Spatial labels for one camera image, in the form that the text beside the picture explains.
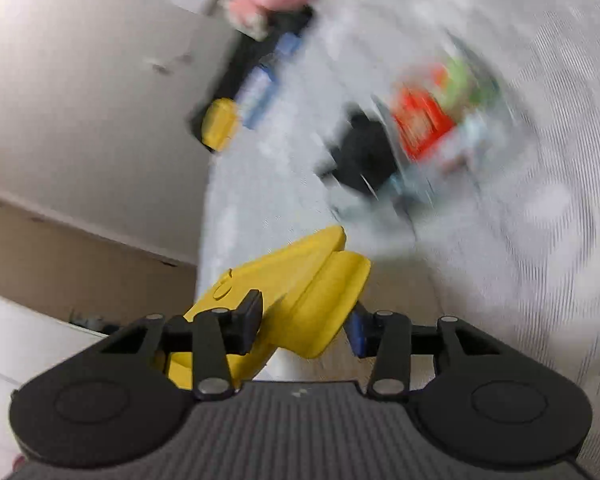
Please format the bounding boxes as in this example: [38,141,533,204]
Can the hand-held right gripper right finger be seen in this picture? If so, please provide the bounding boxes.
[344,309,506,402]

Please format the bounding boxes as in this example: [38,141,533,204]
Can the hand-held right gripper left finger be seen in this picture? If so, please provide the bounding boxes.
[100,289,264,402]

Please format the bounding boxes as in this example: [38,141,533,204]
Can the small yellow plastic object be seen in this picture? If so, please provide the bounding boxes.
[200,97,242,153]

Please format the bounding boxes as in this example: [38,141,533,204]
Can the black object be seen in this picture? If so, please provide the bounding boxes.
[319,109,407,202]

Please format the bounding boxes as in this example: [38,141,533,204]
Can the red packet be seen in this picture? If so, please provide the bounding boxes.
[389,82,457,162]

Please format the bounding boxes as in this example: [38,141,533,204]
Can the green packet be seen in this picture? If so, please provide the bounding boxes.
[437,56,483,112]

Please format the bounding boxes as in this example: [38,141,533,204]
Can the white furniture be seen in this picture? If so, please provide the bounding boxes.
[0,287,108,480]

